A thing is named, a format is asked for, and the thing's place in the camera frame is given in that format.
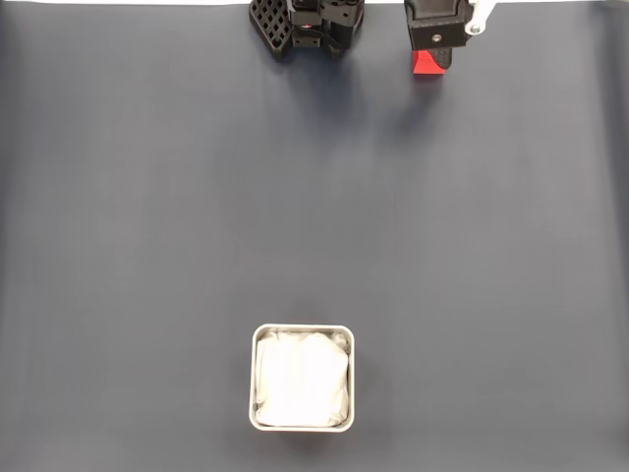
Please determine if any red cube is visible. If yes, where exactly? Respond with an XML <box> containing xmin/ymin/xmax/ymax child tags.
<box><xmin>411</xmin><ymin>48</ymin><xmax>447</xmax><ymax>77</ymax></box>

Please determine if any grey table mat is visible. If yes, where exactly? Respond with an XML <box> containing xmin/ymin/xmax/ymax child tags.
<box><xmin>0</xmin><ymin>2</ymin><xmax>629</xmax><ymax>472</ymax></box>

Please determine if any white crumpled cloth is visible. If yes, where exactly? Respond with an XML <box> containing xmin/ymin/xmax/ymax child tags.
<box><xmin>255</xmin><ymin>329</ymin><xmax>352</xmax><ymax>428</ymax></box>

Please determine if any square metal box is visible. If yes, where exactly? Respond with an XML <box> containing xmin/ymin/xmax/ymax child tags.
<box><xmin>249</xmin><ymin>323</ymin><xmax>357</xmax><ymax>434</ymax></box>

